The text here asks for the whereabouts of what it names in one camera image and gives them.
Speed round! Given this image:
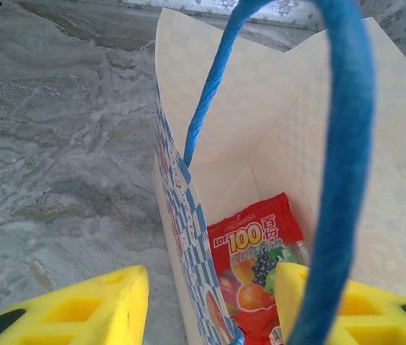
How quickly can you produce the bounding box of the blue checkered paper bag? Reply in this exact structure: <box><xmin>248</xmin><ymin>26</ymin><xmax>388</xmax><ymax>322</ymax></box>
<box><xmin>152</xmin><ymin>0</ymin><xmax>406</xmax><ymax>345</ymax></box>

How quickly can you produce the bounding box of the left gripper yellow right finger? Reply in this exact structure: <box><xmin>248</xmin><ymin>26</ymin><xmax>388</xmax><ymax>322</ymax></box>
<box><xmin>275</xmin><ymin>261</ymin><xmax>406</xmax><ymax>345</ymax></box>

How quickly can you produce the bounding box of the red fruit jelly bag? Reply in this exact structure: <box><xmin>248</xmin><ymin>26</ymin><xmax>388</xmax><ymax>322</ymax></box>
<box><xmin>206</xmin><ymin>192</ymin><xmax>313</xmax><ymax>345</ymax></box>

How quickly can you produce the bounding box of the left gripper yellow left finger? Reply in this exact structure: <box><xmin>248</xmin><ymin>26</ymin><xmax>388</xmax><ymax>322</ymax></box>
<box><xmin>0</xmin><ymin>264</ymin><xmax>150</xmax><ymax>345</ymax></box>

